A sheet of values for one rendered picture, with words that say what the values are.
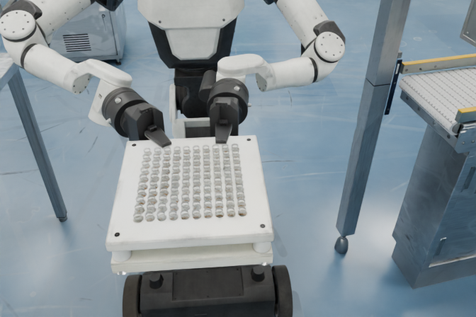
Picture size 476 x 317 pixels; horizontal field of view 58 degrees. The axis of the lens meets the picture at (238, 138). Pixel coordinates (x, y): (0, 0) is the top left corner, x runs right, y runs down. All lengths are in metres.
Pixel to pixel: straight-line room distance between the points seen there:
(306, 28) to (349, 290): 1.10
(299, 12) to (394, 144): 1.59
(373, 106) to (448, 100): 0.24
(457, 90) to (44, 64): 1.11
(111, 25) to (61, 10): 2.10
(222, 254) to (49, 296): 1.32
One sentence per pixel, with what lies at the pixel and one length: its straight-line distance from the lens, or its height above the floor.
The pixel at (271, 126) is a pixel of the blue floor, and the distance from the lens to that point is 2.61.
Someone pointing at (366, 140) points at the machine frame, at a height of 0.61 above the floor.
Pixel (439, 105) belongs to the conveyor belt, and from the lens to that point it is 1.32.
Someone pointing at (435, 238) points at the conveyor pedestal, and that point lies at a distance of 1.68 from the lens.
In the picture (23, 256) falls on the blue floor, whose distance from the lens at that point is 2.11.
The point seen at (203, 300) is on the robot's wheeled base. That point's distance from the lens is 1.56.
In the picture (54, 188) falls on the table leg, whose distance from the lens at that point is 2.04.
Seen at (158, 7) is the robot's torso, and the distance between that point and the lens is 1.15.
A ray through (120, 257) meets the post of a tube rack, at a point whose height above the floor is 0.97.
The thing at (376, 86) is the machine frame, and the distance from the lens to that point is 1.43.
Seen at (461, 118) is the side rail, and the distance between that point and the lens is 1.25.
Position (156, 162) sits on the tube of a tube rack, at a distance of 0.77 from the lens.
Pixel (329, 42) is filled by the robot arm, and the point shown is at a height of 1.06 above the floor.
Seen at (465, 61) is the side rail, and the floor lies 0.88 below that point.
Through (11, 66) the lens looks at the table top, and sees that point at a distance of 1.67.
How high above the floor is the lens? 1.49
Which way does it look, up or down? 37 degrees down
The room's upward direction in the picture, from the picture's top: straight up
